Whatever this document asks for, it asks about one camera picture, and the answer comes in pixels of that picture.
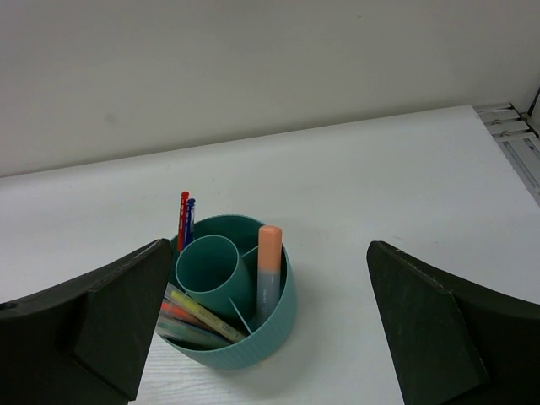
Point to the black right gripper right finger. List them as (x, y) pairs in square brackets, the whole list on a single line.
[(453, 341)]

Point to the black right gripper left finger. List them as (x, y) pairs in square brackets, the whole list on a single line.
[(85, 341)]

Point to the orange slim highlighter pen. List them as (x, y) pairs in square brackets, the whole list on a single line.
[(174, 311)]

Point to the red ballpoint pen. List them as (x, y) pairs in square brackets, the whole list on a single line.
[(182, 220)]

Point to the blue ballpoint pen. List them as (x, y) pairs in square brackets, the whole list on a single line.
[(189, 222)]

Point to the orange capped marker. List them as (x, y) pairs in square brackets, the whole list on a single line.
[(269, 258)]

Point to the purple highlighter pen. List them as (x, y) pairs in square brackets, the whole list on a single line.
[(183, 332)]

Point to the teal round desk organizer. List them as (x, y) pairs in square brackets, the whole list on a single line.
[(219, 271)]

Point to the aluminium rail frame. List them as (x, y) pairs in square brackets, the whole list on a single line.
[(517, 137)]

